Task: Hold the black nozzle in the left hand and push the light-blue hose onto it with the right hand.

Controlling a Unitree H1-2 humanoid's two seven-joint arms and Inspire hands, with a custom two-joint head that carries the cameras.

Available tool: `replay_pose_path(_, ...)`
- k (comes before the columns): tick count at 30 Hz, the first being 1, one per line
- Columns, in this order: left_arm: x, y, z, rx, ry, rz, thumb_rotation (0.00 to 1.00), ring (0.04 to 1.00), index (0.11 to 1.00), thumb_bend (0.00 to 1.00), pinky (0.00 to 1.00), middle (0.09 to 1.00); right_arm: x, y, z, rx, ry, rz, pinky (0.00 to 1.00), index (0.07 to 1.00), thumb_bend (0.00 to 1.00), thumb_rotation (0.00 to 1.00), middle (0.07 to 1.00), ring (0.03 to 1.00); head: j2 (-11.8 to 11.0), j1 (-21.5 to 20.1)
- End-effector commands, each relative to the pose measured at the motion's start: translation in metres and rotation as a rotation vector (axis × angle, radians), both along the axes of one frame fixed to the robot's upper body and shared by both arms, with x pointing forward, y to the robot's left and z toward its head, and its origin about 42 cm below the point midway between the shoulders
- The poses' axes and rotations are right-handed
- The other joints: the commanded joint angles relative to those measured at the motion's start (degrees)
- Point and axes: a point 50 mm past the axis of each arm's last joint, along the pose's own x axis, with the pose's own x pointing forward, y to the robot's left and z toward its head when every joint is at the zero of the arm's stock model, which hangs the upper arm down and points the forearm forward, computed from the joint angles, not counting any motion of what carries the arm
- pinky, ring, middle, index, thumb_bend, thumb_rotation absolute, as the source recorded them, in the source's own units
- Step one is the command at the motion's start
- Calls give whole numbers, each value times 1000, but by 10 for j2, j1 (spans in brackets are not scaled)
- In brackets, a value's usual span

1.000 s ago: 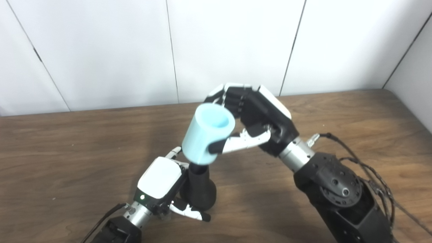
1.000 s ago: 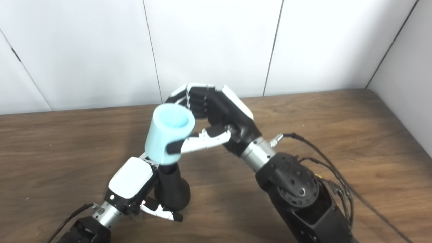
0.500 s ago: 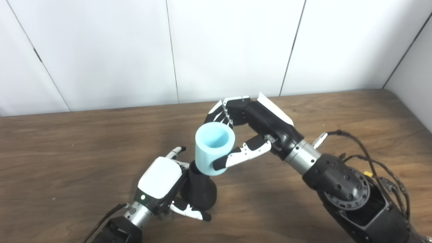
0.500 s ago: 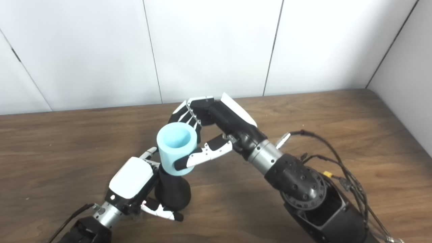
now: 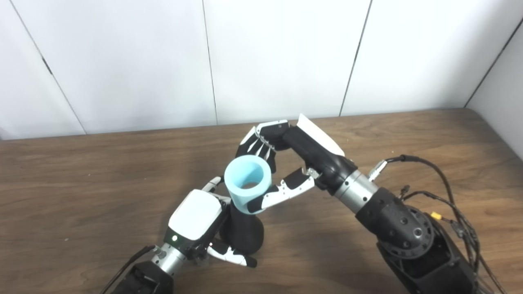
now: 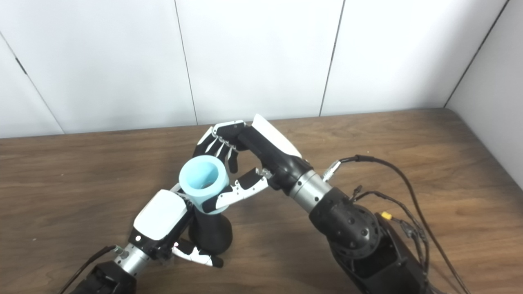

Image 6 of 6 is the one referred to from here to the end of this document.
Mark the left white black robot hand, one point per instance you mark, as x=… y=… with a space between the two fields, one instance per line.
x=159 y=214

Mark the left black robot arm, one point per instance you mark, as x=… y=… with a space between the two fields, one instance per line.
x=110 y=277

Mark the black flared nozzle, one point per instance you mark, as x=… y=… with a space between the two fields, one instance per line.
x=210 y=234

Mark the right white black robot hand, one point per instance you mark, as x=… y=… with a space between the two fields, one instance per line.
x=278 y=159

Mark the light blue cylinder cup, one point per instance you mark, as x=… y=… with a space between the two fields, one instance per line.
x=196 y=194

